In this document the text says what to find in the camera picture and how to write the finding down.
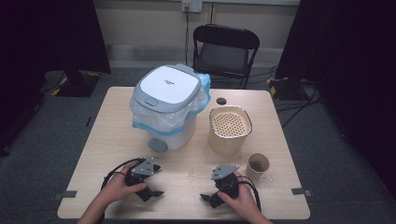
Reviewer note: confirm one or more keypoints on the beige cylindrical container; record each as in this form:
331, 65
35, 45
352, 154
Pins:
225, 144

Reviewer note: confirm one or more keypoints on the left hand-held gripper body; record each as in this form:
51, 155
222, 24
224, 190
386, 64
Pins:
143, 168

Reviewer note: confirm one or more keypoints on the dark curtain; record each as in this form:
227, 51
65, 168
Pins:
348, 40
46, 34

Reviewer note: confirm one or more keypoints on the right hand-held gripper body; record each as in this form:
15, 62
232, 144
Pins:
225, 179

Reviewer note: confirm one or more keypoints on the clear blue-edged trash bag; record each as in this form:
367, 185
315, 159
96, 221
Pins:
162, 119

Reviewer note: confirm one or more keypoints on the white pedal trash can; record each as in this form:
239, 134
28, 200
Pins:
169, 85

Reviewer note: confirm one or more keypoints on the grey tape strip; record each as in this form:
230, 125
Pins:
67, 194
300, 191

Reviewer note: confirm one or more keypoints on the white wall socket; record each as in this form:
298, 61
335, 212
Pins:
191, 5

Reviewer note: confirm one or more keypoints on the person's right hand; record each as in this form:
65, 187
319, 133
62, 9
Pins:
244, 199

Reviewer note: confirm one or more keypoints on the brown paper cup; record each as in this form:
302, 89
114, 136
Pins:
257, 165

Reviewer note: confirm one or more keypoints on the person's left hand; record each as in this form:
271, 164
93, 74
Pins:
116, 188

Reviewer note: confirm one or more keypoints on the beige perforated strainer insert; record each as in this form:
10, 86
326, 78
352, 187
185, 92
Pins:
229, 124

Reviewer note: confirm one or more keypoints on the clear liquid spill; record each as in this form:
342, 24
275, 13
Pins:
194, 173

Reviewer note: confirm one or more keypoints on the black folding chair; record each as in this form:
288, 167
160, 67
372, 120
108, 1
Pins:
224, 56

